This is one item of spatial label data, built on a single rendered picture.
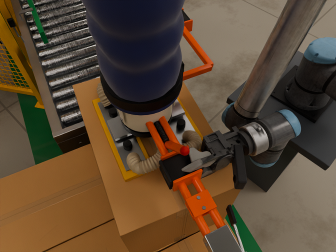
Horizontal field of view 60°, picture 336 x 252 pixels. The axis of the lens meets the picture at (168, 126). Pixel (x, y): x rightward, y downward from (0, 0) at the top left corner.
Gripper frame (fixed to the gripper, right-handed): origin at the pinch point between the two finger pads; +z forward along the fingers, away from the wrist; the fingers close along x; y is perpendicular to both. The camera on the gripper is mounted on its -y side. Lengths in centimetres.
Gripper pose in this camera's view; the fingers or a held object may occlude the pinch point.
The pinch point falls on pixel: (186, 176)
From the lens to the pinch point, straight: 77.9
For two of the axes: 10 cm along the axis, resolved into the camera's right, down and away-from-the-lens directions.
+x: 0.1, -5.6, -8.3
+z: -9.0, 3.5, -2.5
